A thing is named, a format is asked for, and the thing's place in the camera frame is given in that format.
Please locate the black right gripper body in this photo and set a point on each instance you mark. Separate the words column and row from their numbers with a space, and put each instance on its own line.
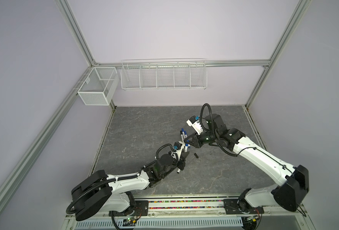
column 205, row 138

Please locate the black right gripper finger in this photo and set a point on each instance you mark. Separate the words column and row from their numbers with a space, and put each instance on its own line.
column 192, row 137
column 193, row 143

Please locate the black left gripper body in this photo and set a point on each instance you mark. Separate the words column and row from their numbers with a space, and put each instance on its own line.
column 181, row 163

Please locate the white marker black tip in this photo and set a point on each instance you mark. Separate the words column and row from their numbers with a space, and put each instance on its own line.
column 182, row 137

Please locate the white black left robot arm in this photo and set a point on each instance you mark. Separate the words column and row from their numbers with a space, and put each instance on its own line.
column 114, row 192

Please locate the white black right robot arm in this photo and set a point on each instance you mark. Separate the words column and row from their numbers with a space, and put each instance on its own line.
column 291, row 183

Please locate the white mesh box basket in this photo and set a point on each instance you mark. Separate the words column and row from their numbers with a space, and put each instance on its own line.
column 99, row 86

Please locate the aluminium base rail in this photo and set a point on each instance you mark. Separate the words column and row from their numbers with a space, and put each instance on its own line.
column 213, row 205

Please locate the white wire shelf basket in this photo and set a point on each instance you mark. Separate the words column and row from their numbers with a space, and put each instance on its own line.
column 164, row 74

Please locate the white vented cable duct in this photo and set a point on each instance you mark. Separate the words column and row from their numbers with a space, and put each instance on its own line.
column 168, row 223

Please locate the back aluminium frame beam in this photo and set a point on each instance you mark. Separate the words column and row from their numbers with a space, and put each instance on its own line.
column 235, row 63

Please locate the aluminium frame beam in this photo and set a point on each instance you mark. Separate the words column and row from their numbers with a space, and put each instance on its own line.
column 18, row 174
column 235, row 63

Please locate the right aluminium frame post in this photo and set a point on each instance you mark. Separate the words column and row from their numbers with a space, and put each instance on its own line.
column 291, row 26

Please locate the aluminium corner frame post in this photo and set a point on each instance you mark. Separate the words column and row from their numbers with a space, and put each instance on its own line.
column 73, row 26

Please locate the left aluminium frame beam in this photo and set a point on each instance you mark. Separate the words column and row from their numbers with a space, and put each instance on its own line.
column 18, row 174

